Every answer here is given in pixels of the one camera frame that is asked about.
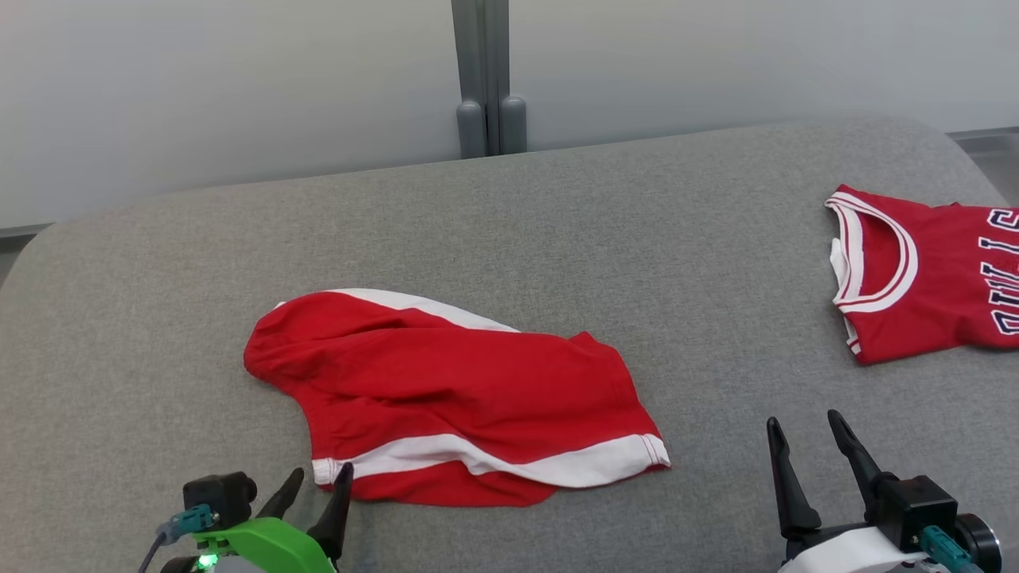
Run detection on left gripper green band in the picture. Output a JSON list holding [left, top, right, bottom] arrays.
[[159, 462, 355, 573]]

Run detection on grey partition post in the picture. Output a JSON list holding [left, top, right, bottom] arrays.
[[451, 0, 529, 160]]

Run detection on grey fabric sofa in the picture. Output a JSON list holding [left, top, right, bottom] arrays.
[[0, 117, 1019, 573]]

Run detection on left arm cable teal connector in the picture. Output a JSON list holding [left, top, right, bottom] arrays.
[[137, 504, 217, 573]]

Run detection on right arm cable teal connector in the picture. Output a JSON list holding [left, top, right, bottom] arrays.
[[919, 525, 984, 573]]

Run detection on arm cable teal connector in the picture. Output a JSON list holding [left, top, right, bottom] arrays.
[[919, 525, 984, 573], [137, 504, 217, 573]]

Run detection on red shorts with white trim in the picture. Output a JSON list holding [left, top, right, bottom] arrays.
[[243, 288, 672, 509]]

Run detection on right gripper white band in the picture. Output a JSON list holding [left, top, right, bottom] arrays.
[[767, 409, 1004, 573]]

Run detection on red and white basketball jersey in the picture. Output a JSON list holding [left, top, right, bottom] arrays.
[[825, 185, 1019, 366]]

